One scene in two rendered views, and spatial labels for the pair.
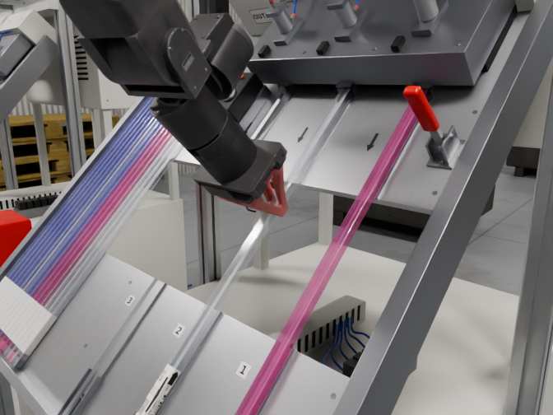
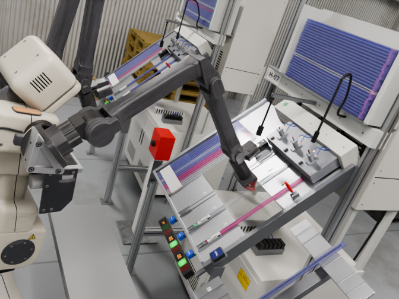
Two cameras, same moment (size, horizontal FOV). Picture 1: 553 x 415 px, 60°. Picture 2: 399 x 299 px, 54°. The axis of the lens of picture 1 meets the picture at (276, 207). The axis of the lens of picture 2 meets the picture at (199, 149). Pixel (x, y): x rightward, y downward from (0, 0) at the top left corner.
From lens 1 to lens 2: 1.13 m
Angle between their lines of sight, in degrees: 17
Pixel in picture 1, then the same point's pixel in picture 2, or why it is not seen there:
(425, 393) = (279, 261)
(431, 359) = (290, 254)
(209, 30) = (249, 148)
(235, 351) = (225, 219)
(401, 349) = (258, 235)
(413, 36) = (305, 162)
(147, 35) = (233, 154)
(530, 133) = not seen: hidden behind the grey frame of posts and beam
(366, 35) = (297, 153)
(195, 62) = (241, 158)
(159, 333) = (209, 206)
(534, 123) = not seen: hidden behind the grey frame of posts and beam
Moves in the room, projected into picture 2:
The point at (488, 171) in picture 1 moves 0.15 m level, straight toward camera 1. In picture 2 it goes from (303, 207) to (281, 215)
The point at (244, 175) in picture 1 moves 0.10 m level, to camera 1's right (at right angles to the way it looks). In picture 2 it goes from (244, 180) to (267, 191)
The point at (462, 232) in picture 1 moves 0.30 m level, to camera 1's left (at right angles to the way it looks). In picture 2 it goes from (287, 218) to (219, 185)
